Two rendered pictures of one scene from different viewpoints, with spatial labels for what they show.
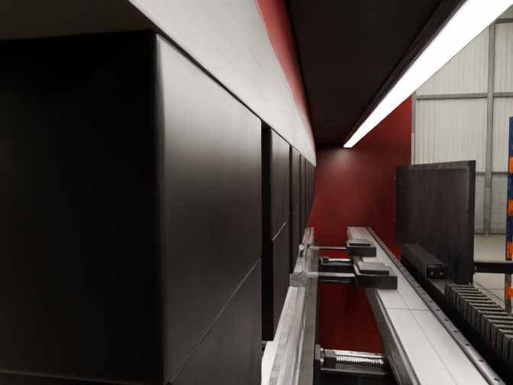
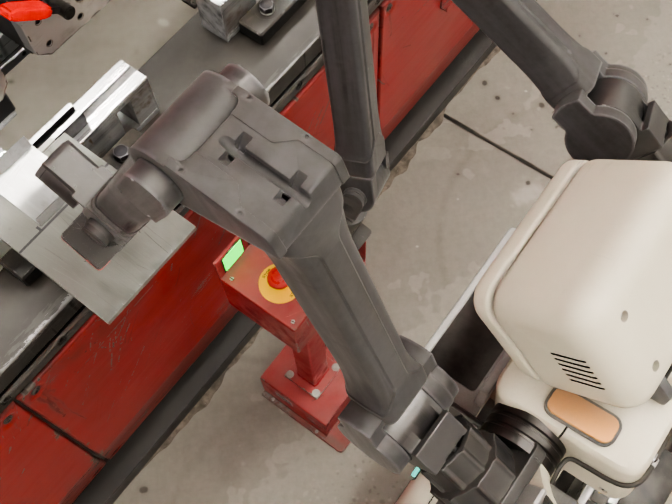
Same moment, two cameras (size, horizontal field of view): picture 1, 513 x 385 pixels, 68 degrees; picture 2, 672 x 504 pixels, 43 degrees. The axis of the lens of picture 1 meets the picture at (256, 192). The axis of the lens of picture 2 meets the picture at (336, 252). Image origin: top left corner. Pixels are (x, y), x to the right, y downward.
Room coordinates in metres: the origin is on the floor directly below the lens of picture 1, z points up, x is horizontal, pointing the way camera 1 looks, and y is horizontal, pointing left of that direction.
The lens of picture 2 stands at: (1.84, 0.55, 2.07)
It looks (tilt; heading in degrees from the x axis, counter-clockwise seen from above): 66 degrees down; 211
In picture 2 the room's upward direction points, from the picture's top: 4 degrees counter-clockwise
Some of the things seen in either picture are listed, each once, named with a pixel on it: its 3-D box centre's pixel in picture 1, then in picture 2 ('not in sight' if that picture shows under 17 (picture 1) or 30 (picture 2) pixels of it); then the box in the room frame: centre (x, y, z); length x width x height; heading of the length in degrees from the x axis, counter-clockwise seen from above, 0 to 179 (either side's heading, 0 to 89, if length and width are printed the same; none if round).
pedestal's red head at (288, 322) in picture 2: not in sight; (294, 265); (1.39, 0.19, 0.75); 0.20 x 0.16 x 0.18; 171
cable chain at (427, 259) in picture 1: (420, 257); not in sight; (1.25, -0.54, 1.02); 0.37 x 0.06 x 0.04; 170
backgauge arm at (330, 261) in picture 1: (382, 270); not in sight; (1.90, -0.64, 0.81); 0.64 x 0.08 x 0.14; 80
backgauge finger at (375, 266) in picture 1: (347, 273); not in sight; (1.10, -0.27, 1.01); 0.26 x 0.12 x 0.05; 80
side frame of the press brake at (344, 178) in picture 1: (337, 196); not in sight; (2.45, -0.52, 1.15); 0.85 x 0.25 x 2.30; 80
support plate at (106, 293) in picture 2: not in sight; (85, 223); (1.55, -0.04, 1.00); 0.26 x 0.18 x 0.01; 80
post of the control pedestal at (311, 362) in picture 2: not in sight; (306, 334); (1.39, 0.19, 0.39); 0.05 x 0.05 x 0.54; 81
